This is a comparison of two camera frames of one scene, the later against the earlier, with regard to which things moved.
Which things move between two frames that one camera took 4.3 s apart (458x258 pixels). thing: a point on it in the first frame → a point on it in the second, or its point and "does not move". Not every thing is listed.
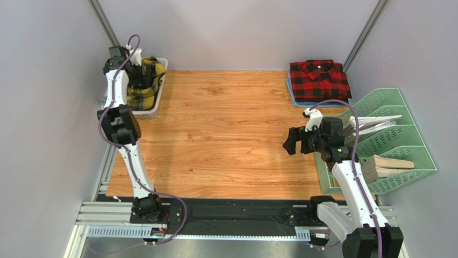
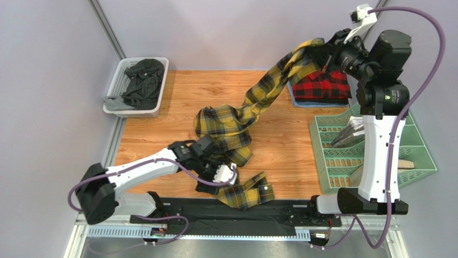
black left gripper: x=142 y=80 → x=202 y=187
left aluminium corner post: x=103 y=19 does not move
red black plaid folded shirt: x=319 y=79 does not move
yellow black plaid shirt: x=142 y=97 → x=228 y=130
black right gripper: x=303 y=139 → x=325 y=50
